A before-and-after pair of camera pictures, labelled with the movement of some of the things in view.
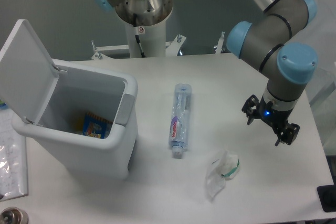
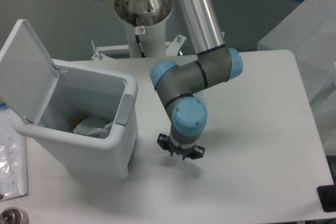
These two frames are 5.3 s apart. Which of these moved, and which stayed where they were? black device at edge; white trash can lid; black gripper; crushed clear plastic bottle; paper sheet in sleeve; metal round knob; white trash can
Moved: crushed clear plastic bottle; black gripper
Stayed: metal round knob; white trash can; black device at edge; paper sheet in sleeve; white trash can lid
